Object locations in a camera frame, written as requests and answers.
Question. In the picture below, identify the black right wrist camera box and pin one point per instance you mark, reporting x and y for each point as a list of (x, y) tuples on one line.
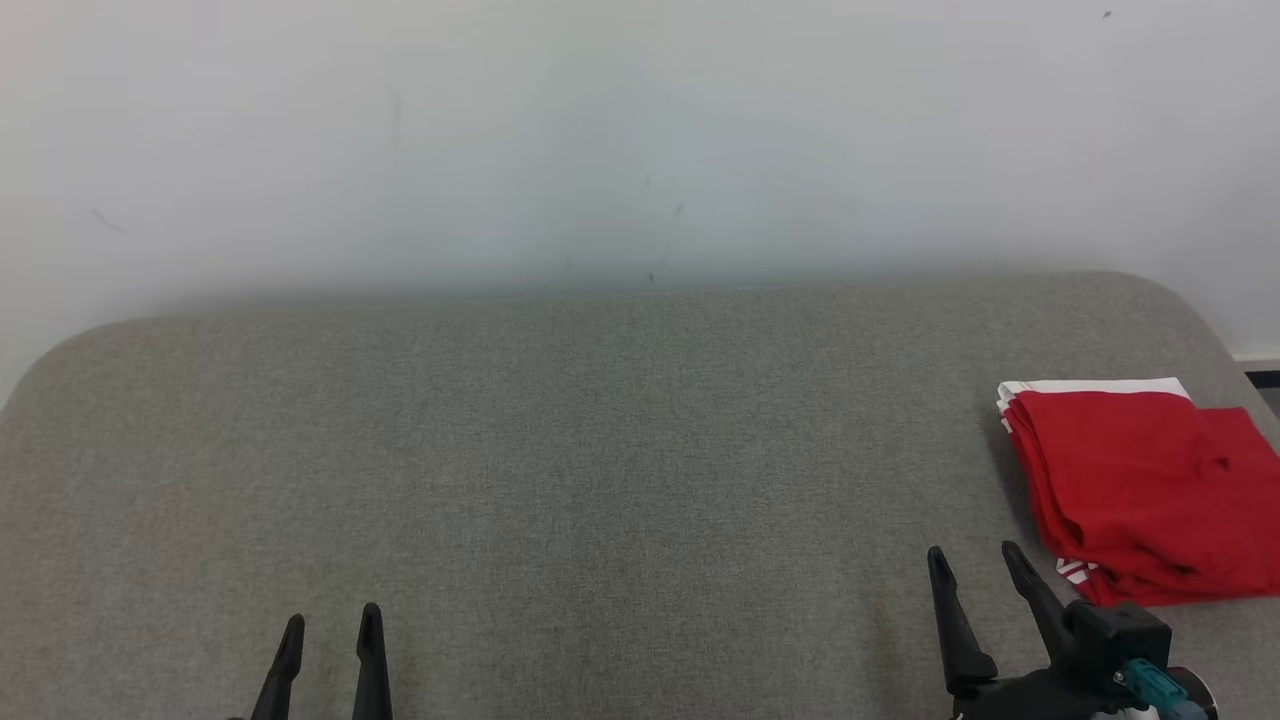
[(1120, 630)]

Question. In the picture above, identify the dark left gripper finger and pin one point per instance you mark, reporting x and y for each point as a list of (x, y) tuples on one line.
[(282, 675), (372, 670)]

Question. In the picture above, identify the red basketball jersey white sleeves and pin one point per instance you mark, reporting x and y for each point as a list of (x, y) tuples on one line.
[(1255, 450), (1110, 470)]

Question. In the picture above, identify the white and black baseboard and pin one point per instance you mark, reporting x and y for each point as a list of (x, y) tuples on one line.
[(1262, 370)]

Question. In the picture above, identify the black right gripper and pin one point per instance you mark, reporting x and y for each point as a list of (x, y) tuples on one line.
[(1030, 697)]

